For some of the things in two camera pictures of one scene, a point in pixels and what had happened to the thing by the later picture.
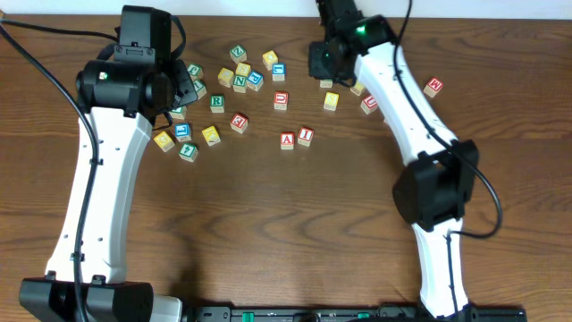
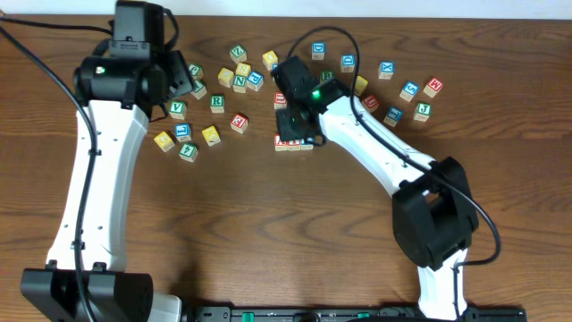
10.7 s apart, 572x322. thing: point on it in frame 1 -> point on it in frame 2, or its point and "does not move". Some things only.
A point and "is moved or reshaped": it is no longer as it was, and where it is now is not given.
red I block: x=305 y=136 is moved or reshaped
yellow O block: x=269 y=59 does not move
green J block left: x=195 y=72 does not move
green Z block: x=239 y=54 does not move
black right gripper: x=315 y=68 -> x=285 y=130
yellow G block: x=164 y=141 does not move
